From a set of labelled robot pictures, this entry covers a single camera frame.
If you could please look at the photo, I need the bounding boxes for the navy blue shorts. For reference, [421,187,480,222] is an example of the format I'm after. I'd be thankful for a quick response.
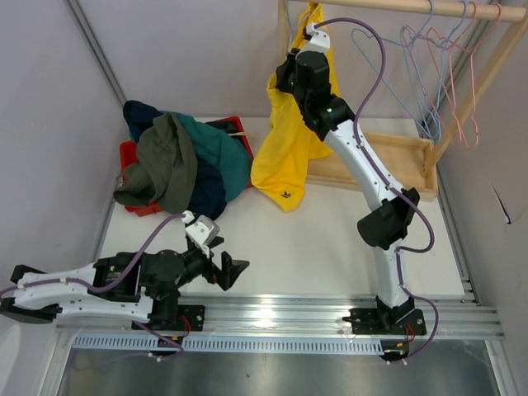
[123,100,227,219]

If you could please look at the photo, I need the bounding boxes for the blue hanger of yellow shorts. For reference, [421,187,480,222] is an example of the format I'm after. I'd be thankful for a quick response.
[282,0,306,50]

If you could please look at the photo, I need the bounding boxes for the yellow shorts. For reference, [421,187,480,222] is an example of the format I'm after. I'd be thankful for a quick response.
[250,2,342,214]

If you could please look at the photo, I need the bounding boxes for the dark grey shorts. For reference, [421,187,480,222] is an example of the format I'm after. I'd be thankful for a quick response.
[206,119,241,134]

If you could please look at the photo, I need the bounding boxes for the teal green shorts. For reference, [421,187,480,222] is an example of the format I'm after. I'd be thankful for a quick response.
[172,111,252,202]

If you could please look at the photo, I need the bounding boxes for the olive green shorts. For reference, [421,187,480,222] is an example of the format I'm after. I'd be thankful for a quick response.
[113,112,198,215]

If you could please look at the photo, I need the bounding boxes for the blue hanger of navy shorts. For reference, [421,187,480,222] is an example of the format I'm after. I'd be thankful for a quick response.
[350,15,438,140]

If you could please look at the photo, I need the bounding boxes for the pink hanger of teal shorts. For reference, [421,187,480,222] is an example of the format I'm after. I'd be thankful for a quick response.
[422,1,481,149]

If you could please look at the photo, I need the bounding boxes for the blue hanger of olive shorts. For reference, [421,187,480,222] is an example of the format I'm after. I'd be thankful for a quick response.
[399,1,471,144]

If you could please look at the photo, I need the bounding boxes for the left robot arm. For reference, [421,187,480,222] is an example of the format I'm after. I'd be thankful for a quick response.
[1,237,236,330]

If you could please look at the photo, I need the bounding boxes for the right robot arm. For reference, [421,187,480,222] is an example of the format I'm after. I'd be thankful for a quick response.
[250,49,420,333]

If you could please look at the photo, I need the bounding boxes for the red plastic bin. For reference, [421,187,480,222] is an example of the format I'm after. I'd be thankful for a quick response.
[119,115,255,217]

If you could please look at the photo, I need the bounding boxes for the wooden clothes rack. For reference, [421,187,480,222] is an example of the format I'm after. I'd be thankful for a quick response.
[276,0,528,199]

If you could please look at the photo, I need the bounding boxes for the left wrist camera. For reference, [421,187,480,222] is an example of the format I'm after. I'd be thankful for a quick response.
[182,210,220,257]

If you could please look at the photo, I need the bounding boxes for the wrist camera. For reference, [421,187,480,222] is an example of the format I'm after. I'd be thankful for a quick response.
[300,23,330,54]
[182,210,220,257]

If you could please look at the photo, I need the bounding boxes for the aluminium rail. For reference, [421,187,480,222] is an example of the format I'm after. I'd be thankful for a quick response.
[55,293,507,342]

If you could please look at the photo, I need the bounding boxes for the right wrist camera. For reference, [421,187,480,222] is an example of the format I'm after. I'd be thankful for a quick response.
[300,23,330,54]

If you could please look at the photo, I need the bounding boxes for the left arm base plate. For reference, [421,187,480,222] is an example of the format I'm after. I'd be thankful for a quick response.
[145,304,205,332]

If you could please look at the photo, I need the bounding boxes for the slotted cable duct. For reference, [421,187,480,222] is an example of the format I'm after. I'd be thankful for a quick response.
[73,333,384,356]

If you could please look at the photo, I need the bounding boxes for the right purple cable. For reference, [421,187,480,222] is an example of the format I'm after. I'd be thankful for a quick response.
[313,18,441,368]

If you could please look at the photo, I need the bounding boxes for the purple cable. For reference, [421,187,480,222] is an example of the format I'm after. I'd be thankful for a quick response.
[313,18,441,368]
[0,212,195,372]

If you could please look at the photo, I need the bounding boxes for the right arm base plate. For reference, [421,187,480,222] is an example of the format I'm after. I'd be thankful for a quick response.
[342,308,427,336]

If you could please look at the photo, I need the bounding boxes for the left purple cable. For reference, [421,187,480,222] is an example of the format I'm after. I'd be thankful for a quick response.
[0,212,195,372]

